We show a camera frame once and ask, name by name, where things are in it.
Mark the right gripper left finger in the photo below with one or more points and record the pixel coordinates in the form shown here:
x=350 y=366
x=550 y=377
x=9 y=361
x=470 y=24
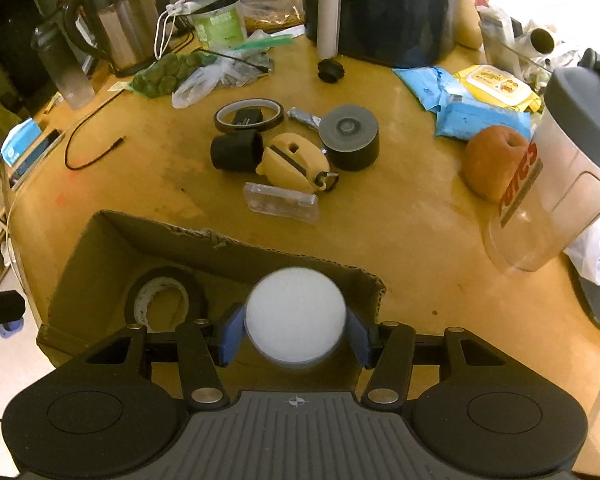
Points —
x=203 y=347

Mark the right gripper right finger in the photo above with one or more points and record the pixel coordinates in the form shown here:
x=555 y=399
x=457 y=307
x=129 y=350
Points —
x=387 y=349

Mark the black tape roll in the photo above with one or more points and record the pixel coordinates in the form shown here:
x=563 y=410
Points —
x=162 y=298

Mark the white foam cylinder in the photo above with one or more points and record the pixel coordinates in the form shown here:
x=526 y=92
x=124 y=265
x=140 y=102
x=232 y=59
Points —
x=295 y=317

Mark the clear plastic case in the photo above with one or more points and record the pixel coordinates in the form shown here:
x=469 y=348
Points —
x=279 y=202

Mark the black cylinder sleeve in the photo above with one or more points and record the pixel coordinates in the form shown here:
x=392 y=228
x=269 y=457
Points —
x=241 y=151

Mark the yellow pig-shaped figure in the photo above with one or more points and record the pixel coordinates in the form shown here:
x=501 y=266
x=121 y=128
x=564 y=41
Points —
x=293 y=162

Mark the grey black filament spool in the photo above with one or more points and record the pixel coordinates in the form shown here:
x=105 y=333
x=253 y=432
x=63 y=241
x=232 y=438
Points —
x=350 y=134

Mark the brown kapton tape roll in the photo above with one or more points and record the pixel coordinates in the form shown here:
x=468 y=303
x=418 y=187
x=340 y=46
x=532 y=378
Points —
x=273 y=115

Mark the small black round cap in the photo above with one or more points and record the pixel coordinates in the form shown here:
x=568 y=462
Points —
x=330 y=71

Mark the grey marbled bar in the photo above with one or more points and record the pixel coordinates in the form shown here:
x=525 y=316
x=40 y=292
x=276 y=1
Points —
x=307 y=119

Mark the brown cardboard box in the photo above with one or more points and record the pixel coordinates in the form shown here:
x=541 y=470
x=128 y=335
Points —
x=92 y=298

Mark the blue tissue box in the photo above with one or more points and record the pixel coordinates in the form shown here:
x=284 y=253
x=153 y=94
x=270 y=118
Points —
x=19 y=140

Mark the blue wipes pack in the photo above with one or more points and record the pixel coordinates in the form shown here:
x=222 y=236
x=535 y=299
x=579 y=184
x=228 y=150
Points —
x=462 y=118

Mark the clear shaker bottle grey lid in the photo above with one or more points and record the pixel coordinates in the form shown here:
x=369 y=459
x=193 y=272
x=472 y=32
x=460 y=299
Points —
x=554 y=194

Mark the grey smoky plastic cup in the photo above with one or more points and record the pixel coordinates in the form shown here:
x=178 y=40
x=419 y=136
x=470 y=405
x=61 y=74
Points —
x=62 y=65

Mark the light blue wrapper pack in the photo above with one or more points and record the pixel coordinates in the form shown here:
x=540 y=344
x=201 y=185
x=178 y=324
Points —
x=432 y=86

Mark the clear crumpled plastic bag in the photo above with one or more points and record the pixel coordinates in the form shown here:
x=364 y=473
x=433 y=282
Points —
x=223 y=73

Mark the yellow wipes pack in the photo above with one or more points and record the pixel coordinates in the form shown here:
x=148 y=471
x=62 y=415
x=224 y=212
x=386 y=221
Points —
x=493 y=86

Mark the steel electric kettle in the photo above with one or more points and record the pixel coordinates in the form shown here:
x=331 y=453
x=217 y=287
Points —
x=119 y=32

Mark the green labelled tub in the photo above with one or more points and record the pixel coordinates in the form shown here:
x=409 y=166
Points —
x=220 y=25

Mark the black air fryer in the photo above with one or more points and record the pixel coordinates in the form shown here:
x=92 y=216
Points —
x=394 y=33

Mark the white charger with cables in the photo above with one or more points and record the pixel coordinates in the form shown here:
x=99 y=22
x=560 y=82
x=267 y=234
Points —
x=167 y=21

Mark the silver air fryer handle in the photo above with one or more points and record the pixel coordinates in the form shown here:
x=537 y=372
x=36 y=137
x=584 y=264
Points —
x=328 y=28

